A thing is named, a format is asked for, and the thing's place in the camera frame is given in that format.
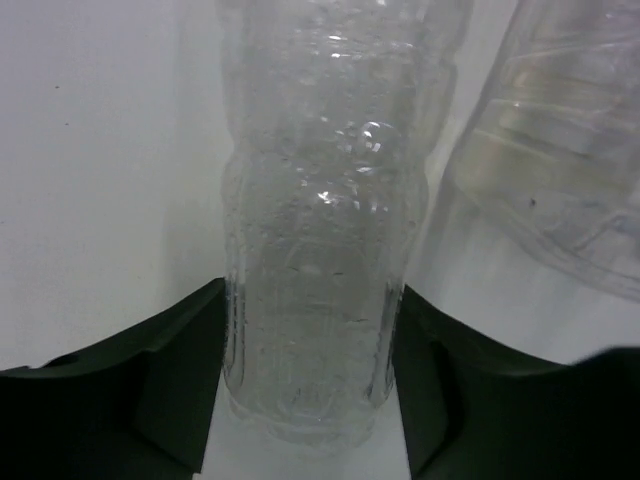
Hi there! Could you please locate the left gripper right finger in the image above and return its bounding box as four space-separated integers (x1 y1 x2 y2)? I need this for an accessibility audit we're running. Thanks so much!
394 289 639 480

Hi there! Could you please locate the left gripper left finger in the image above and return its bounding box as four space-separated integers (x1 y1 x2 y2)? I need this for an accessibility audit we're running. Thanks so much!
1 279 226 479

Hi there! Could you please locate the yellow label lying bottle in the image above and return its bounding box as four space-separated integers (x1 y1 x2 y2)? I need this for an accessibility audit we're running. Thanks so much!
449 1 639 300

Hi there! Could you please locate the clear unlabelled bottle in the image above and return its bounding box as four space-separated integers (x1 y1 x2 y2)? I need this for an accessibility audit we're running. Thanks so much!
217 1 472 452

